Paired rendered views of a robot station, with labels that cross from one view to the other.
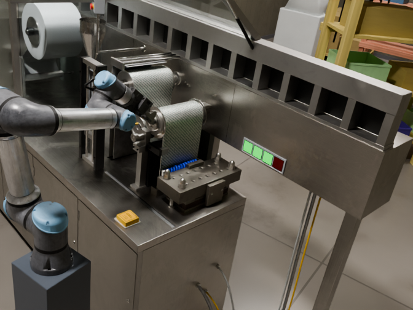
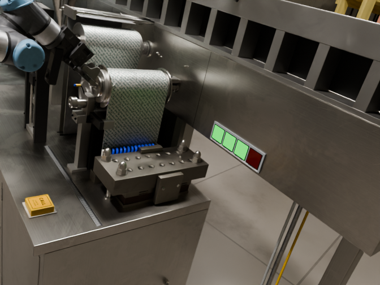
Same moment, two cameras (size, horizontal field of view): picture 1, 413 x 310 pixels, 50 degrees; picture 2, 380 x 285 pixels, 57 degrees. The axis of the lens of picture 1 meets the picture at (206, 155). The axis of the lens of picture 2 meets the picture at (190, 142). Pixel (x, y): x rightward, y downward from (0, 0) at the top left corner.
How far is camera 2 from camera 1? 0.85 m
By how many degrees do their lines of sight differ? 5
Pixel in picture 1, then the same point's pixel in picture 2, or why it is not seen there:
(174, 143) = (125, 117)
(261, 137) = (236, 121)
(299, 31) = not seen: hidden behind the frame
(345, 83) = (370, 37)
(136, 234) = (42, 228)
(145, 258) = (49, 264)
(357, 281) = not seen: outside the picture
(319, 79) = (328, 34)
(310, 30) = not seen: hidden behind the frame
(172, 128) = (121, 96)
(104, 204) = (20, 182)
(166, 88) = (131, 54)
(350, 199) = (357, 221)
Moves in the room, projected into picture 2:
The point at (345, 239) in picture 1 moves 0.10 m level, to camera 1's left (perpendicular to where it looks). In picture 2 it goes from (336, 277) to (305, 267)
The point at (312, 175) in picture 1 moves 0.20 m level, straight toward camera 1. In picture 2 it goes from (301, 178) to (287, 211)
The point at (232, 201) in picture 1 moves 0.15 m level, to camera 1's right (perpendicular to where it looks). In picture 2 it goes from (191, 202) to (229, 214)
